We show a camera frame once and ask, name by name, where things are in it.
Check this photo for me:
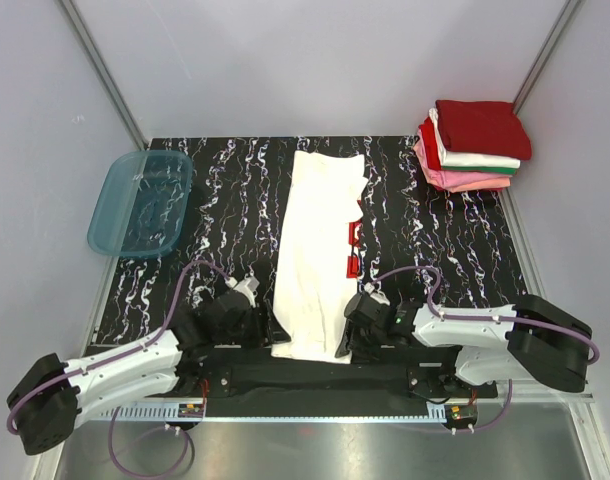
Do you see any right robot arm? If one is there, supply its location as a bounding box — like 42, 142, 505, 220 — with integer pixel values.
335, 293, 594, 397

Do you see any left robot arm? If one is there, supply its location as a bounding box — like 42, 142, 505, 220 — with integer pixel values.
7, 290, 290, 456

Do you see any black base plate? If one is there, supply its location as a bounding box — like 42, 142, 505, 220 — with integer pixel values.
144, 347, 501, 401

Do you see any white t-shirt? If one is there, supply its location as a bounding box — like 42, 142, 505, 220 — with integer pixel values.
271, 151, 368, 364

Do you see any teal plastic bin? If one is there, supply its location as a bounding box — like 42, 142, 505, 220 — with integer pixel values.
87, 150, 194, 259

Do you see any green folded shirt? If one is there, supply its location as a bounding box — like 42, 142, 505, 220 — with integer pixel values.
441, 166, 518, 176

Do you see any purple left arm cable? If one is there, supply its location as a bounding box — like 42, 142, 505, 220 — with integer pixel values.
5, 259, 236, 476

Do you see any pink folded shirt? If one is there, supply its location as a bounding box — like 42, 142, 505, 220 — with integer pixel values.
413, 140, 511, 193

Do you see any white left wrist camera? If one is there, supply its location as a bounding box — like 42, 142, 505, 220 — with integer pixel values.
225, 276, 259, 307

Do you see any dark red folded shirt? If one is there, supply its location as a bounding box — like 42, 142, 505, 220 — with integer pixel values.
435, 99, 532, 161

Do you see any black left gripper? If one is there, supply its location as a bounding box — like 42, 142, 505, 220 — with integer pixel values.
216, 301, 289, 353

